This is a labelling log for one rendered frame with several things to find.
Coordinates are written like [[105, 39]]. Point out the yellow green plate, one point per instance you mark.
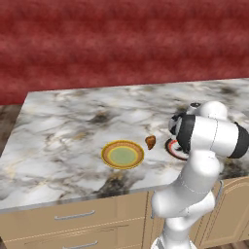
[[122, 155]]

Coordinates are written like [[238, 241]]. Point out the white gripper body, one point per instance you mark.
[[173, 124]]

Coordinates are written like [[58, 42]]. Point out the brown pastry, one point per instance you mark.
[[150, 142]]

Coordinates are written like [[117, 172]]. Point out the beige cupboard door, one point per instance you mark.
[[149, 233], [231, 210]]

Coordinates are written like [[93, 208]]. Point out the red white plate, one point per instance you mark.
[[171, 148]]

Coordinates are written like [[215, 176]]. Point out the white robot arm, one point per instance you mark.
[[207, 136]]

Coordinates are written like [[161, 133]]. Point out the beige drawer front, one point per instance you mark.
[[39, 223], [123, 236]]

